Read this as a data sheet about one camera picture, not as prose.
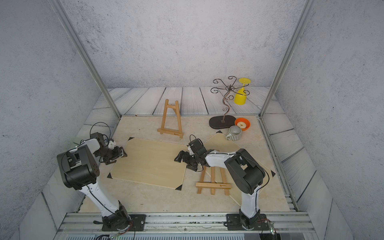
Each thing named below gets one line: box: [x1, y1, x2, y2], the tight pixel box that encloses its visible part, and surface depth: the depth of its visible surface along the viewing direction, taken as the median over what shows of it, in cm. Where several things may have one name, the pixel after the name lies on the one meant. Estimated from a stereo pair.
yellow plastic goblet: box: [234, 77, 252, 106], surface depth 98 cm
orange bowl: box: [234, 117, 251, 131], surface depth 113 cm
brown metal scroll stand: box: [209, 75, 250, 130], surface depth 113 cm
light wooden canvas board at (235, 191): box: [213, 167, 242, 206], surface depth 84 cm
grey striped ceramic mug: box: [226, 125, 242, 142], surface depth 104 cm
